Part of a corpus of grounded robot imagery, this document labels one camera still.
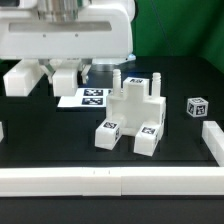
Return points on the white front rail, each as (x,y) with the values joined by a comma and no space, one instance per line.
(111,181)

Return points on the white chair back frame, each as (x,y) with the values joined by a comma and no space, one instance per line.
(23,77)

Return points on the white left rail stub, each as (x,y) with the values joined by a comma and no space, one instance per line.
(1,132)

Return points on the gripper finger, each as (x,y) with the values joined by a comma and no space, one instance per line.
(84,68)
(47,69)

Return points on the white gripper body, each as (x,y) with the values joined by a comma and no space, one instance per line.
(99,32)

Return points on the white marker base plate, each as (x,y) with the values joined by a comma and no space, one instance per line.
(85,97)

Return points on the white chair seat part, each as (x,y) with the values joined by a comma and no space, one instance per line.
(136,101)

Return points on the white right rail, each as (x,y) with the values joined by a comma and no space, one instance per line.
(213,136)

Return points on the white rail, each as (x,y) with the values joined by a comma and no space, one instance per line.
(213,136)
(111,181)

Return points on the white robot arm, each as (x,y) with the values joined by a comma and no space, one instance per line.
(66,11)

